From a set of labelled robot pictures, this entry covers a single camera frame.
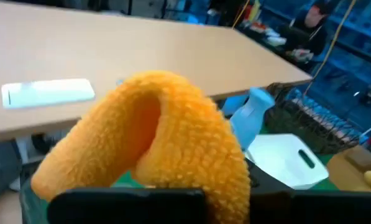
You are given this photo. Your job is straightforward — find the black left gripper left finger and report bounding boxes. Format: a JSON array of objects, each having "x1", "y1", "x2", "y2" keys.
[{"x1": 47, "y1": 188, "x2": 206, "y2": 224}]

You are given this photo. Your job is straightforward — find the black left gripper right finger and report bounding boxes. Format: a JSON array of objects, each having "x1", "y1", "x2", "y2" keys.
[{"x1": 245, "y1": 158, "x2": 371, "y2": 224}]

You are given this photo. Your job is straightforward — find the orange microfiber towel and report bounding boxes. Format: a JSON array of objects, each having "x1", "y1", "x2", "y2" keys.
[{"x1": 30, "y1": 70, "x2": 251, "y2": 224}]

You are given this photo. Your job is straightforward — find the green table mat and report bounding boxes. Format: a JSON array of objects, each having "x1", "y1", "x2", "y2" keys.
[{"x1": 112, "y1": 126, "x2": 340, "y2": 191}]

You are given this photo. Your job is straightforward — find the amber plastic tray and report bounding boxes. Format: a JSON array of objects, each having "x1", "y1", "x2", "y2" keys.
[{"x1": 326, "y1": 144, "x2": 371, "y2": 192}]

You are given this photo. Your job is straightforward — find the white plastic basket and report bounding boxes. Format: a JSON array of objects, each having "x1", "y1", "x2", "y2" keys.
[{"x1": 245, "y1": 133, "x2": 329, "y2": 190}]

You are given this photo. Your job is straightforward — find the light blue spray bottle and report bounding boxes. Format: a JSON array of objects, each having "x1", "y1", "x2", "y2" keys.
[{"x1": 230, "y1": 87, "x2": 276, "y2": 151}]

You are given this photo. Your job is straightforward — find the beige wooden desk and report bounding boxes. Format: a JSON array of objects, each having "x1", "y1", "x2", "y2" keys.
[{"x1": 0, "y1": 0, "x2": 313, "y2": 144}]

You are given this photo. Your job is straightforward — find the person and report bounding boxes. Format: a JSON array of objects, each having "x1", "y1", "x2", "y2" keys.
[{"x1": 283, "y1": 0, "x2": 331, "y2": 65}]

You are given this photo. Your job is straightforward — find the black wire basket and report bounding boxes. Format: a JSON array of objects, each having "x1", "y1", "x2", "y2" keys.
[{"x1": 264, "y1": 82, "x2": 360, "y2": 156}]

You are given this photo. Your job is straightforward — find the yellow cord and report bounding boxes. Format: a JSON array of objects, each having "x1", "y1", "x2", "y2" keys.
[{"x1": 303, "y1": 0, "x2": 357, "y2": 94}]

